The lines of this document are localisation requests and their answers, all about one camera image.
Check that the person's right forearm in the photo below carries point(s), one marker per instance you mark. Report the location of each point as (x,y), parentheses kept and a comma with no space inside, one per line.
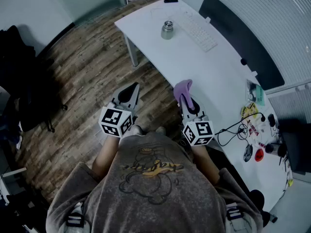
(205,164)

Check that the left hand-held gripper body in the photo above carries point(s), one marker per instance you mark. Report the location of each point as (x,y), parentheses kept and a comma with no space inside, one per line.
(114,120)

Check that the yellow packet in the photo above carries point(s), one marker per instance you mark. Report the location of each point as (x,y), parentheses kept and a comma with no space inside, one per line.
(249,110)

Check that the black oblong case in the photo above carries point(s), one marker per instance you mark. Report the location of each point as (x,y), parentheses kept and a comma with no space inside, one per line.
(170,0)

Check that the black monitor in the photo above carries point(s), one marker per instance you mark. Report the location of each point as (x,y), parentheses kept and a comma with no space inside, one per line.
(240,40)

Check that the small yellow object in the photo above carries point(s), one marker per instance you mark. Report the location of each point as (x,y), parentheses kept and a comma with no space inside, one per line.
(290,182)

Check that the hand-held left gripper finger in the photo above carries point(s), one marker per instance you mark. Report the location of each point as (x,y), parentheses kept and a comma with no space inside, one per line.
(124,94)
(135,101)

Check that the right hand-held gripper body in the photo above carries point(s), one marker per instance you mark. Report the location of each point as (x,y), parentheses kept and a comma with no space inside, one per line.
(198,132)

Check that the person's grey shoe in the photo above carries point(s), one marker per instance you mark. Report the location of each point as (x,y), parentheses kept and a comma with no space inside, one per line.
(160,130)
(137,129)

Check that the plastic bag with green card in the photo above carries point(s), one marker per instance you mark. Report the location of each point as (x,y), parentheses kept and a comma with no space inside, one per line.
(256,93)

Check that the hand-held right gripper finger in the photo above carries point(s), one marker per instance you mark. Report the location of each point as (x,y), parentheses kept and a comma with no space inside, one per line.
(184,107)
(199,108)

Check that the red round disc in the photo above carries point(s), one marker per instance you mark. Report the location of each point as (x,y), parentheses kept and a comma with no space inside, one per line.
(259,155)

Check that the white keyboard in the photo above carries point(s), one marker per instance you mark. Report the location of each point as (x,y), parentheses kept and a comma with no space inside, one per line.
(196,30)

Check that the small black round object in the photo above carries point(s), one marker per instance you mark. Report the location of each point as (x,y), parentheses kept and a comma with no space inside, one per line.
(243,61)

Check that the black office chair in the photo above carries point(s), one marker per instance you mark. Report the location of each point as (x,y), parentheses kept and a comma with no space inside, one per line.
(26,86)

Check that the dark laptop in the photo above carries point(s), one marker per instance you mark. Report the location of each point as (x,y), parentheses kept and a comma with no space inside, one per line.
(296,147)

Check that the person's grey printed t-shirt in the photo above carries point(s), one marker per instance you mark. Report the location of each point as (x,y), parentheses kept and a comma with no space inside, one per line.
(150,198)

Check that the person's left forearm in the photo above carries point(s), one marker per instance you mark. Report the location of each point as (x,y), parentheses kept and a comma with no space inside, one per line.
(107,154)

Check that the small metal cup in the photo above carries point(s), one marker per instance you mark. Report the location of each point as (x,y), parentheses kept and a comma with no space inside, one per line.
(167,31)

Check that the dark computer mouse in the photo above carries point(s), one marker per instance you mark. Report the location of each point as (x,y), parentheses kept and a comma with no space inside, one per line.
(248,153)

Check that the purple cloth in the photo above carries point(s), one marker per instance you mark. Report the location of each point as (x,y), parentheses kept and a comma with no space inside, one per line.
(182,87)

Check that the white desk leg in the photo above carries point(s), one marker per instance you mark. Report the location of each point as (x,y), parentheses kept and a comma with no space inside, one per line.
(132,52)

